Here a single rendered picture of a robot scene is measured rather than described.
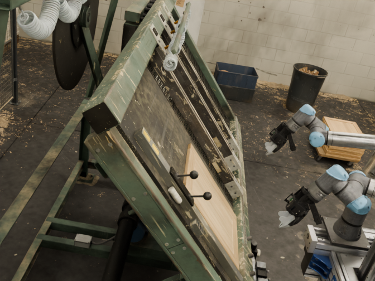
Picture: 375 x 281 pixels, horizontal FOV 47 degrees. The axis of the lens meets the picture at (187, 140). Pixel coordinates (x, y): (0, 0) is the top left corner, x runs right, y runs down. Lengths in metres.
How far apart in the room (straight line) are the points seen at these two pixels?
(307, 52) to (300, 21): 0.53
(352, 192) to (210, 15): 5.67
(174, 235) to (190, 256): 0.13
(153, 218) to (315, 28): 6.08
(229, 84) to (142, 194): 4.91
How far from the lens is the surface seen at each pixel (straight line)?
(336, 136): 2.29
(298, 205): 1.82
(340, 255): 2.60
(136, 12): 2.89
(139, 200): 1.63
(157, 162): 1.81
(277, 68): 7.52
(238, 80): 6.41
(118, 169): 1.57
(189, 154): 2.27
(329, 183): 1.78
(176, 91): 2.45
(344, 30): 7.56
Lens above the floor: 2.49
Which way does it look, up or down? 29 degrees down
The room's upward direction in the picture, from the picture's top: 11 degrees clockwise
